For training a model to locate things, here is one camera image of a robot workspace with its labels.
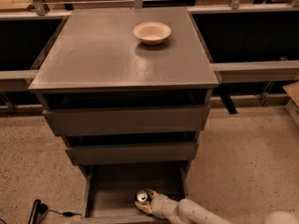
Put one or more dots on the white paper bowl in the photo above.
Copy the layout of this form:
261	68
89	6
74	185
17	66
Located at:
152	33

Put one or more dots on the black power adapter with cable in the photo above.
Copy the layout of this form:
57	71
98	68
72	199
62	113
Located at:
40	211

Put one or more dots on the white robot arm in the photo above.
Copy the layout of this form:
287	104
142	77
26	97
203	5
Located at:
187	211

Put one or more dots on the grey open bottom drawer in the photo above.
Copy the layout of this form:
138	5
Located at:
111	189

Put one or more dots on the grey middle drawer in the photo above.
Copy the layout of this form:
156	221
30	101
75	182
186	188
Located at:
137	153

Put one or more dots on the wooden board right edge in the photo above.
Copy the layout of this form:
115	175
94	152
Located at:
292	106

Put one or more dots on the grey top drawer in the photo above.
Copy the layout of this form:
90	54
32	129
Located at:
106	121

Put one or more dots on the grey drawer cabinet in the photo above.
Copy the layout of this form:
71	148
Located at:
98	62

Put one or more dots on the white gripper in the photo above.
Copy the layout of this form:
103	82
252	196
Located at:
159	203

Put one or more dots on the dark pepsi can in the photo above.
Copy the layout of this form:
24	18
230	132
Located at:
142	196

